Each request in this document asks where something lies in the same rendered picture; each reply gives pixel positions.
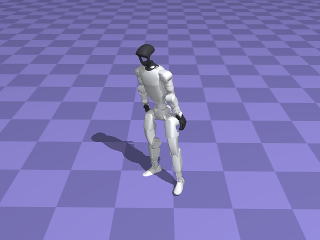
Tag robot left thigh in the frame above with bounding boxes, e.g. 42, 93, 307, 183
165, 112, 180, 157

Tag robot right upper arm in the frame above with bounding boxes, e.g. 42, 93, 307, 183
134, 65, 147, 94

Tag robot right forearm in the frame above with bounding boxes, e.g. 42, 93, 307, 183
139, 92, 149, 106

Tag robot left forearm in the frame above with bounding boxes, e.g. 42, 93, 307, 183
169, 95, 183, 118

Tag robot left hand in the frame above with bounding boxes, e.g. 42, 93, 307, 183
175, 114, 187, 131

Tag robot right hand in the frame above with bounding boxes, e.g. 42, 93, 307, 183
143, 104, 150, 112

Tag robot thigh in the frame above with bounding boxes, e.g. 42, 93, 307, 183
143, 108, 162, 149
165, 112, 180, 157

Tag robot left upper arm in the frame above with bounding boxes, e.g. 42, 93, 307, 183
158, 69, 175, 103

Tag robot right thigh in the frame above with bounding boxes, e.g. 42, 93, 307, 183
143, 108, 162, 149

